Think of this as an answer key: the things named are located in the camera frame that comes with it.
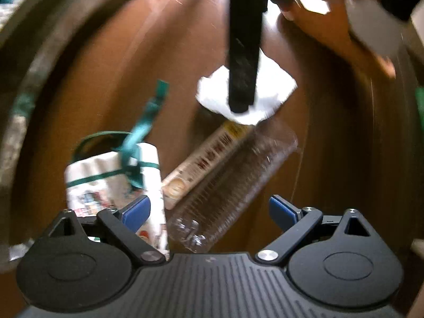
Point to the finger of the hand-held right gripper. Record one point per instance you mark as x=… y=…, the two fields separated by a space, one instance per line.
x=243 y=73

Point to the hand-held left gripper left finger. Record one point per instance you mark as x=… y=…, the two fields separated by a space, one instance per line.
x=135 y=213

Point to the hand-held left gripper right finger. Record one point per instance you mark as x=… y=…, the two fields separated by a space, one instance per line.
x=281 y=212

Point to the white tissue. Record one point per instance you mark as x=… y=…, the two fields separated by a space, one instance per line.
x=278 y=89

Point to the clear plastic bottle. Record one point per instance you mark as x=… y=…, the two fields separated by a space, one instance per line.
x=232 y=185

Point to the white paper scrap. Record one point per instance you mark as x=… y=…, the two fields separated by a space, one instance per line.
x=314 y=3

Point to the cream cookie wrapper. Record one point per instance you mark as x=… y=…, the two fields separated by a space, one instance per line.
x=205 y=162

